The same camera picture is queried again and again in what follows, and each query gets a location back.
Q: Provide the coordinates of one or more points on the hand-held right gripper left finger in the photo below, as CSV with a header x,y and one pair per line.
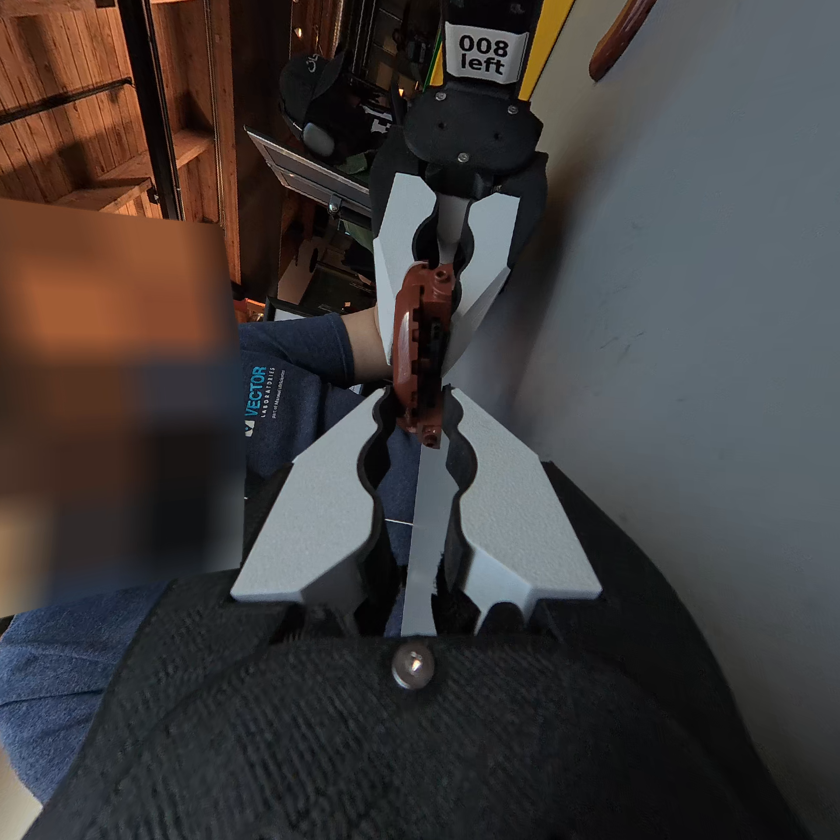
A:
x,y
308,525

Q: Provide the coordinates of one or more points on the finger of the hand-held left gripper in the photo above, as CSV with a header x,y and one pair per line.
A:
x,y
397,229
492,249

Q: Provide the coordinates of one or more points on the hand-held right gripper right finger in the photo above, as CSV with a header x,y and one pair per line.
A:
x,y
518,525

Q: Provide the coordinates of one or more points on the brown and black brick assembly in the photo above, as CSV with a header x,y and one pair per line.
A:
x,y
410,328

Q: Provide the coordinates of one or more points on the grey desk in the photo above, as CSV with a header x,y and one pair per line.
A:
x,y
689,328

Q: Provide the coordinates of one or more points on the metal framed panel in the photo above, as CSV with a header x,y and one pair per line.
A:
x,y
295,164

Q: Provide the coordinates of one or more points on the black cap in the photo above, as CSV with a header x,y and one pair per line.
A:
x,y
308,85

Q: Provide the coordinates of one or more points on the black steel beam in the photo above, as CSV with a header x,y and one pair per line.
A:
x,y
154,98

